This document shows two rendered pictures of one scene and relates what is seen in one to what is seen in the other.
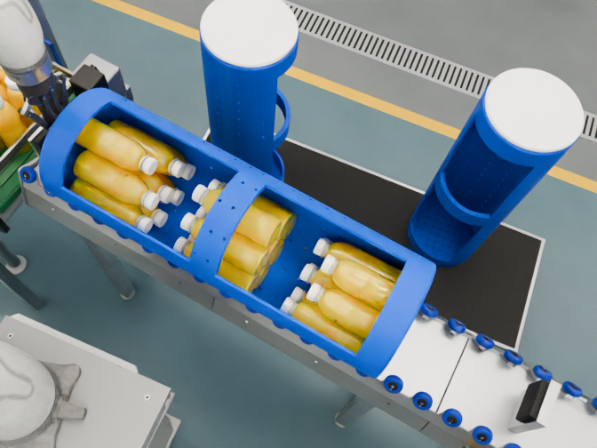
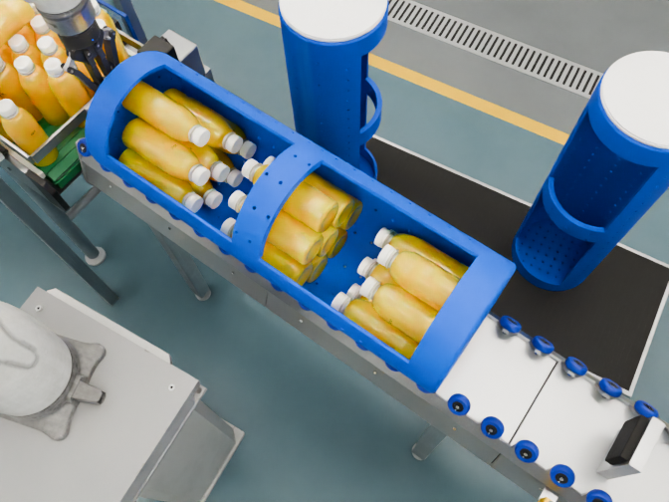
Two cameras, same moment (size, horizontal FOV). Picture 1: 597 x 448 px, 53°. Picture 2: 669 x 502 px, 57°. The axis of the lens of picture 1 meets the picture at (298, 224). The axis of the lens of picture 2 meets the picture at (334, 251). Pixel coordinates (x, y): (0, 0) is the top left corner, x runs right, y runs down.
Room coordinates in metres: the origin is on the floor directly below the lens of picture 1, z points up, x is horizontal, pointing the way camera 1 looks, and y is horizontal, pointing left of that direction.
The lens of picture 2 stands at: (0.00, -0.14, 2.20)
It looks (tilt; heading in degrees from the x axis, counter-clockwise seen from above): 65 degrees down; 19
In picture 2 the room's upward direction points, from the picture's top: 4 degrees counter-clockwise
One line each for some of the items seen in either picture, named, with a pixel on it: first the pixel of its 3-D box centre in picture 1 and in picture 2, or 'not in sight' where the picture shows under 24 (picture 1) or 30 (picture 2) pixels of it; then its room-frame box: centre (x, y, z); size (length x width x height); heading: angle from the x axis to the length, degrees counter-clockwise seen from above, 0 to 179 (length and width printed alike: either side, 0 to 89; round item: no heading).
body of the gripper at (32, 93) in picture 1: (37, 84); (83, 38); (0.68, 0.58, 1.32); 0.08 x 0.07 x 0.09; 160
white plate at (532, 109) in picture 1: (534, 108); (662, 98); (1.08, -0.59, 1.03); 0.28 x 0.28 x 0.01
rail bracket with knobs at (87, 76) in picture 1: (90, 89); (159, 63); (0.94, 0.64, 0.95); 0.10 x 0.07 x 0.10; 160
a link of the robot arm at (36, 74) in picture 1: (26, 60); (66, 8); (0.68, 0.58, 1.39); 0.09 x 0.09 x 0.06
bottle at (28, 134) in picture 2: not in sight; (27, 133); (0.62, 0.84, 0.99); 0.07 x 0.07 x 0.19
